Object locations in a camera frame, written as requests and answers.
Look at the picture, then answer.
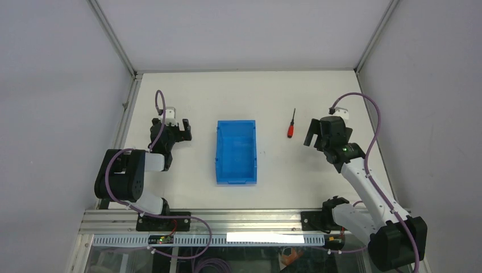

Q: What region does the red handled screwdriver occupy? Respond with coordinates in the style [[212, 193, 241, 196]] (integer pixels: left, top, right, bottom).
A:
[[286, 108, 296, 138]]

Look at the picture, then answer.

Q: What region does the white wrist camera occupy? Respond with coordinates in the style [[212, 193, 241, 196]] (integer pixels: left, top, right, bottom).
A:
[[158, 107, 178, 126], [329, 106, 350, 122]]

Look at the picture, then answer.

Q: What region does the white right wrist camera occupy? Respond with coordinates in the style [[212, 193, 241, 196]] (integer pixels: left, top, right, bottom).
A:
[[329, 106, 350, 122]]

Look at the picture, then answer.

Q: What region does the aluminium frame rail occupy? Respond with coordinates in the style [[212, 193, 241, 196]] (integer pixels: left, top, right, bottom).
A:
[[78, 209, 413, 235]]

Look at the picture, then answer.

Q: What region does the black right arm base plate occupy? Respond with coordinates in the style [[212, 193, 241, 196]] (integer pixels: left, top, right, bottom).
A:
[[300, 210, 342, 234]]

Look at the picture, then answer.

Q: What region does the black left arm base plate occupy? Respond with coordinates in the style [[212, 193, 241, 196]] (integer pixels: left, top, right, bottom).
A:
[[135, 211, 191, 233]]

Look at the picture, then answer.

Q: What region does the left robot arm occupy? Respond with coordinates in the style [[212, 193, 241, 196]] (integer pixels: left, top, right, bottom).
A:
[[94, 118, 192, 231]]

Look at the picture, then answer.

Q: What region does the blue plastic bin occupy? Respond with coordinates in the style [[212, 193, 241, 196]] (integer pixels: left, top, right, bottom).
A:
[[215, 120, 257, 185]]

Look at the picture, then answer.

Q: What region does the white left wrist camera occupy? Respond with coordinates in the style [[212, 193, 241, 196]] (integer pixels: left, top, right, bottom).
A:
[[158, 107, 178, 126]]

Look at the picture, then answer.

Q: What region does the white slotted cable duct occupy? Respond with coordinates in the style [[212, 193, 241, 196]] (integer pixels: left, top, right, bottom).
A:
[[92, 232, 325, 248]]

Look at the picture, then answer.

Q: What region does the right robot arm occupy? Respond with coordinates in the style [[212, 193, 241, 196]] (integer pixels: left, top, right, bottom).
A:
[[301, 115, 427, 272]]

